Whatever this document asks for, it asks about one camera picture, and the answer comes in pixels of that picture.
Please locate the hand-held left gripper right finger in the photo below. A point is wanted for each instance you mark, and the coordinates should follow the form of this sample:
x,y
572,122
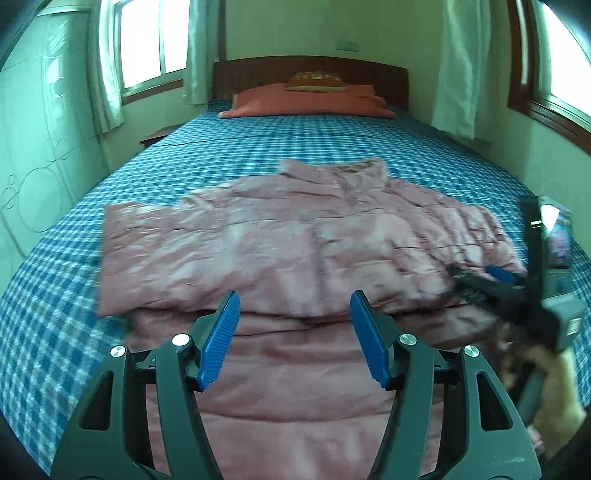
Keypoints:
x,y
369,341

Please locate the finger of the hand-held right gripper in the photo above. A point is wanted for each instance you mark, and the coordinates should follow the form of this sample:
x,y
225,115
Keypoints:
x,y
501,274
480,288

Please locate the window with brown frame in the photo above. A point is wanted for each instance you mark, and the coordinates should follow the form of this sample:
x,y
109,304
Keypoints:
x,y
561,69

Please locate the wall socket plate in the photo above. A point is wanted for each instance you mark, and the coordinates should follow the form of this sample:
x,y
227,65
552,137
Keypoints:
x,y
347,45

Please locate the pink puffer jacket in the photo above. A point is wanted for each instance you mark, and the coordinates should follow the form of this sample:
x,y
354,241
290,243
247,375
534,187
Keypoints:
x,y
286,249

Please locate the person's right hand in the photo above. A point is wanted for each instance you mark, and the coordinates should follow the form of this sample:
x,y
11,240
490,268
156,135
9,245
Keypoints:
x,y
561,397

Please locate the dark wooden headboard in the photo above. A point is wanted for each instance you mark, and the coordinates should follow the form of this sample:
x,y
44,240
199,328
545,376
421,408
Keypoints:
x,y
258,74

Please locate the white curtain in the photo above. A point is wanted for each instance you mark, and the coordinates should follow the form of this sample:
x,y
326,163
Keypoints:
x,y
105,69
466,69
203,50

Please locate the red pillow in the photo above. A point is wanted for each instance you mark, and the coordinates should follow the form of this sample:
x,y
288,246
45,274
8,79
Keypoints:
x,y
300,104

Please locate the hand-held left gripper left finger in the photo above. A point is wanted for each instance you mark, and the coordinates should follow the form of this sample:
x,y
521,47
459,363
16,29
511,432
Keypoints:
x,y
219,341

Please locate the brown patterned cushion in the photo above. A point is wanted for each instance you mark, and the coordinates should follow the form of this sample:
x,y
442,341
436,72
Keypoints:
x,y
316,79

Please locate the white wardrobe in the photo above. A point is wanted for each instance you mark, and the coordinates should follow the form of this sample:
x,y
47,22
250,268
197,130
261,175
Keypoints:
x,y
41,115

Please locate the window with white frame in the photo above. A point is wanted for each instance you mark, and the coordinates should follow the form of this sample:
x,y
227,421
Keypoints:
x,y
147,41

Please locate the bed with blue plaid sheet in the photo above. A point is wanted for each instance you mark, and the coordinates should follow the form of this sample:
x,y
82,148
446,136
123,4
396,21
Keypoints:
x,y
323,138

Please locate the wooden nightstand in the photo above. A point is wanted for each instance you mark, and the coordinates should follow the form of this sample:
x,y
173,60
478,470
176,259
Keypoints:
x,y
154,136

